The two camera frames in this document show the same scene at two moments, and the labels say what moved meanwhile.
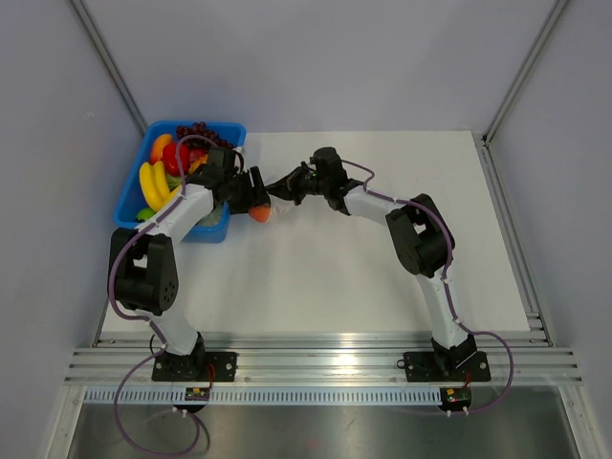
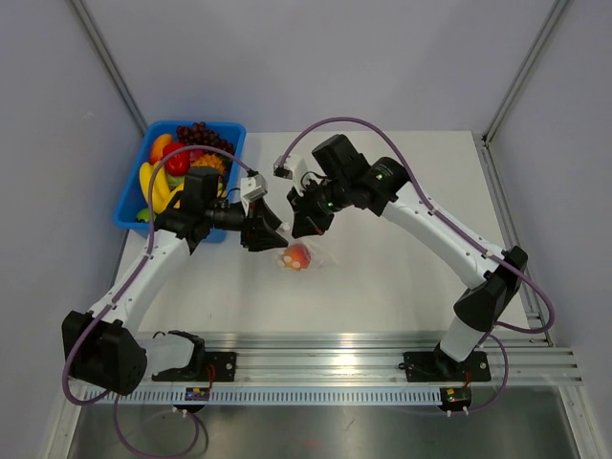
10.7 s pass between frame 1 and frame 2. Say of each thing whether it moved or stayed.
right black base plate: stayed
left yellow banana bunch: stayed
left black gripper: moved
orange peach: moved
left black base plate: stayed
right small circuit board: stayed
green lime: stayed
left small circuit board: stayed
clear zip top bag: moved
